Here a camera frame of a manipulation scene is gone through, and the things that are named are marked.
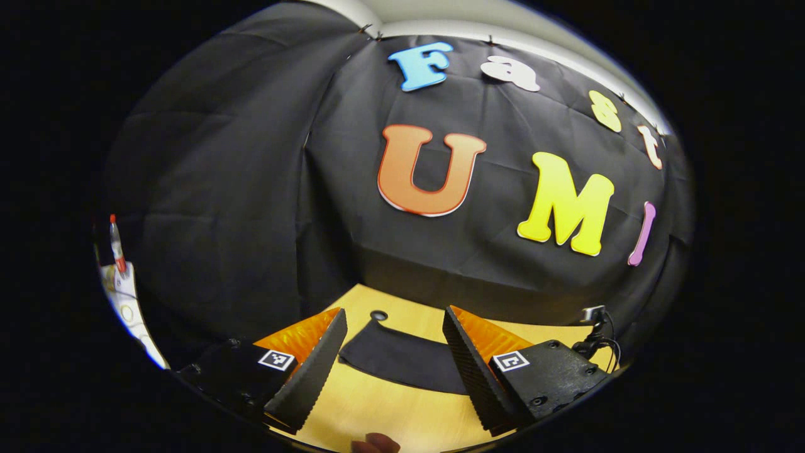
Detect red capped bottle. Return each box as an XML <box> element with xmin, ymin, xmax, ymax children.
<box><xmin>109</xmin><ymin>214</ymin><xmax>128</xmax><ymax>274</ymax></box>

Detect black backdrop cloth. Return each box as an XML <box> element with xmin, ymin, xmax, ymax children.
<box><xmin>104</xmin><ymin>0</ymin><xmax>696</xmax><ymax>366</ymax></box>

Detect dark blue jeans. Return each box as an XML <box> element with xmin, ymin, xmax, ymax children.
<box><xmin>338</xmin><ymin>318</ymin><xmax>471</xmax><ymax>396</ymax></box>

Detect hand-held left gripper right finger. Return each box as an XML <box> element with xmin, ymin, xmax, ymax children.
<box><xmin>443</xmin><ymin>306</ymin><xmax>610</xmax><ymax>436</ymax></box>

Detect row of black cloth clips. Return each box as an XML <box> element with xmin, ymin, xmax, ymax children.
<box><xmin>358</xmin><ymin>24</ymin><xmax>630</xmax><ymax>104</ymax></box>

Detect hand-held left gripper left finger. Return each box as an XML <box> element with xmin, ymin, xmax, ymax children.
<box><xmin>176</xmin><ymin>307</ymin><xmax>348</xmax><ymax>433</ymax></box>

